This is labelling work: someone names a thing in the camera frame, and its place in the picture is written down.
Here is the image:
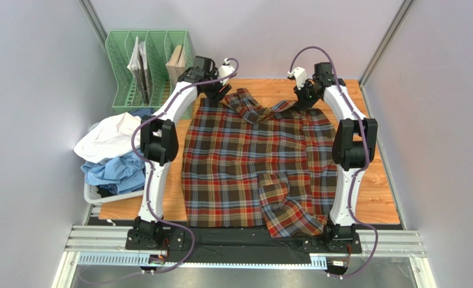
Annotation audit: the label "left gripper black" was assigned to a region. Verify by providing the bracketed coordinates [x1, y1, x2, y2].
[204, 67, 231, 104]

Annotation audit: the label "plaid long sleeve shirt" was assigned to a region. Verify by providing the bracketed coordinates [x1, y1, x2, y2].
[181, 88, 337, 238]

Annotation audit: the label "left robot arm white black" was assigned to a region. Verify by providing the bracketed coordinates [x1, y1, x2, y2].
[125, 56, 239, 250]

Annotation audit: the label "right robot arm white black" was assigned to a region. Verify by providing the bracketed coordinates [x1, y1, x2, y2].
[288, 62, 378, 252]

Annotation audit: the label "beige book in organizer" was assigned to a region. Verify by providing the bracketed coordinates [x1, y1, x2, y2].
[166, 45, 186, 88]

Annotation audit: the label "magazines in organizer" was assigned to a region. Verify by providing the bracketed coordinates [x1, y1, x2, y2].
[127, 37, 152, 106]

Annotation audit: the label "green plastic file organizer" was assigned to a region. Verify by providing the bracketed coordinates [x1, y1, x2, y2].
[105, 30, 195, 114]

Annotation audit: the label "white shirt in basket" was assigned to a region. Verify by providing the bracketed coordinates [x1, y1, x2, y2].
[73, 112, 141, 163]

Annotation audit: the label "light blue shirt in basket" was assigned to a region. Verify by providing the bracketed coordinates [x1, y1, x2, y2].
[81, 152, 145, 195]

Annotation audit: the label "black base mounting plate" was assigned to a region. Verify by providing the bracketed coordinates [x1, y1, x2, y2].
[121, 224, 362, 265]

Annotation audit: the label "white laundry basket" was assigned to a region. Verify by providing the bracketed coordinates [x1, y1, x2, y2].
[84, 123, 144, 204]

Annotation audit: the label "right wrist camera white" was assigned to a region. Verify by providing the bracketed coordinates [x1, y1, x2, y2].
[287, 67, 308, 90]

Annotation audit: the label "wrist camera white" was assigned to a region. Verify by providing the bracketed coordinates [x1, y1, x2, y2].
[218, 58, 237, 86]
[287, 67, 308, 90]

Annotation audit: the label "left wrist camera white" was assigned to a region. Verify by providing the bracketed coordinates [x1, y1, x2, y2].
[218, 58, 237, 86]

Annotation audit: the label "aluminium frame rail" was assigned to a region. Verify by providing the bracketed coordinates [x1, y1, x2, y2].
[65, 220, 436, 287]

